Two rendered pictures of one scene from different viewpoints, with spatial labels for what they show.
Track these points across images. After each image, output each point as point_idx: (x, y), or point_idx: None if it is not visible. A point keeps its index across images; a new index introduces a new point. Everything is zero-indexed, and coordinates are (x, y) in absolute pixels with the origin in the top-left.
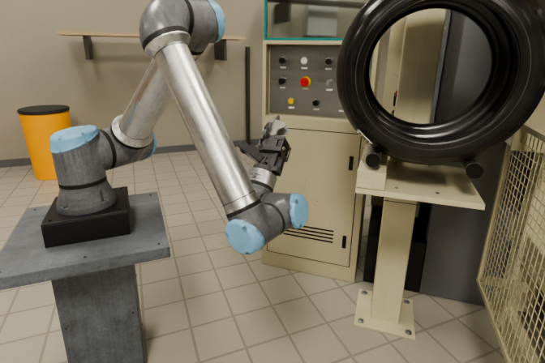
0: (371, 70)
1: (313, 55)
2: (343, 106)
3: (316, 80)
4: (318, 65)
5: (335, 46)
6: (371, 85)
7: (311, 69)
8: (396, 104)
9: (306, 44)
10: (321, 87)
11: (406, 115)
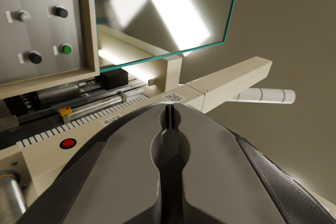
0: (59, 72)
1: None
2: (173, 221)
3: None
4: None
5: (82, 19)
6: (44, 85)
7: None
8: (65, 161)
9: None
10: (8, 1)
11: (52, 181)
